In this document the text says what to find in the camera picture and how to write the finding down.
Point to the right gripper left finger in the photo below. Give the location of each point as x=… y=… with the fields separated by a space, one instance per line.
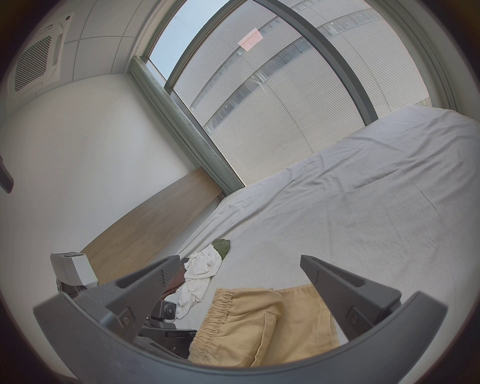
x=127 y=300

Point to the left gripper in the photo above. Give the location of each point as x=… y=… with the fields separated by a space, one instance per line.
x=168 y=339

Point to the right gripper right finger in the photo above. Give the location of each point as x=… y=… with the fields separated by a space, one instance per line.
x=352 y=303

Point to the tan shorts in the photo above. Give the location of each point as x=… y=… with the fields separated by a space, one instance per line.
x=243 y=326

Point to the brown garment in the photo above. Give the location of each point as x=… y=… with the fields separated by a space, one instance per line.
x=174 y=283

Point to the cream white garment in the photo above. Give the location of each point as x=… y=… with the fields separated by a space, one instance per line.
x=202 y=270

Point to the bed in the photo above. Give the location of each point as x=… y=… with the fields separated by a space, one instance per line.
x=337 y=206

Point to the olive green garment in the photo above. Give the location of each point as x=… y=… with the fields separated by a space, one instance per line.
x=222 y=246

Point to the grey-green curtain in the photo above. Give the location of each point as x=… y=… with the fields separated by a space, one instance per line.
x=189 y=127

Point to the window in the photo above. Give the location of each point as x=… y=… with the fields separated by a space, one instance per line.
x=281 y=112

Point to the white ceiling air conditioner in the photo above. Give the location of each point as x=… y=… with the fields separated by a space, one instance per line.
x=37 y=56

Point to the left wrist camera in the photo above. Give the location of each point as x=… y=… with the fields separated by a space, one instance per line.
x=163 y=309

